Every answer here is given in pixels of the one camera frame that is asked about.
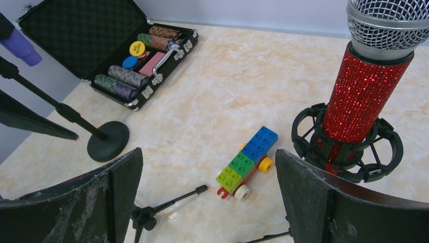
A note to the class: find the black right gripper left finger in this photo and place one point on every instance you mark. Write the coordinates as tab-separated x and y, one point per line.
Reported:
93	207

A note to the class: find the red glitter microphone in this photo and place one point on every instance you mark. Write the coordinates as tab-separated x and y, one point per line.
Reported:
384	36

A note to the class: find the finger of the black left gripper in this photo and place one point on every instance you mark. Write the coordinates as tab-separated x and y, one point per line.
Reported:
16	115

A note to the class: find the toy brick car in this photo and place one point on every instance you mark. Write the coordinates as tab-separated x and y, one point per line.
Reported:
251	157

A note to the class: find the black poker chip case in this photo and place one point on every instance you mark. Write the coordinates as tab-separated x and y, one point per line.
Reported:
88	37

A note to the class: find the purple microphone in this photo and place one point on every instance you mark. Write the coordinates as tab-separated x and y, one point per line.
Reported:
17	44

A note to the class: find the yellow big blind chip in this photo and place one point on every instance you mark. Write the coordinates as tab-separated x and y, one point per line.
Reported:
137	48

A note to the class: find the blue poker chip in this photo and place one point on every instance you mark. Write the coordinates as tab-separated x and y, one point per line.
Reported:
130	62

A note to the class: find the black tripod stand with clip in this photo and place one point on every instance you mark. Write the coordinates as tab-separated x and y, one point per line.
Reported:
144	218

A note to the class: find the red card deck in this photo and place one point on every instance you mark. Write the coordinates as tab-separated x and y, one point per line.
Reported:
147	68

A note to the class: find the black tripod stand with shockmount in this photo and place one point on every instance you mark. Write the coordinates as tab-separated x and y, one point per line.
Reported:
373	159

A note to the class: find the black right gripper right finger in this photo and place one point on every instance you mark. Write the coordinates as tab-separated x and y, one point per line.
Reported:
322	207

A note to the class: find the black round-base mic stand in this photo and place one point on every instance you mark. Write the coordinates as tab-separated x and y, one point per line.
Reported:
105	143

